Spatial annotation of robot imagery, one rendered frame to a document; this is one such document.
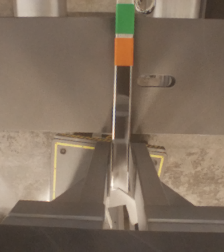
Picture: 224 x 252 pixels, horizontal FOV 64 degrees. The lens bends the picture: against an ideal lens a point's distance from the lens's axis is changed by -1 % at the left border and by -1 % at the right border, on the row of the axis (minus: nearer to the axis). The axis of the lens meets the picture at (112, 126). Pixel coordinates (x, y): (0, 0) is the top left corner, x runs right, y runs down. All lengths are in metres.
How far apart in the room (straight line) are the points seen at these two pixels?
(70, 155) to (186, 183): 0.99
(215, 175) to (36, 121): 1.64
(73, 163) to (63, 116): 1.00
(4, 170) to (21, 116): 1.62
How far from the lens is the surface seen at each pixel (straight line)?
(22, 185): 1.79
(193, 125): 0.16
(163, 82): 0.46
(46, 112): 0.16
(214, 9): 0.61
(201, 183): 1.72
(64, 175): 1.21
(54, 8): 0.46
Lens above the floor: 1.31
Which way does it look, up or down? 74 degrees down
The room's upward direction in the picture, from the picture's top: 174 degrees counter-clockwise
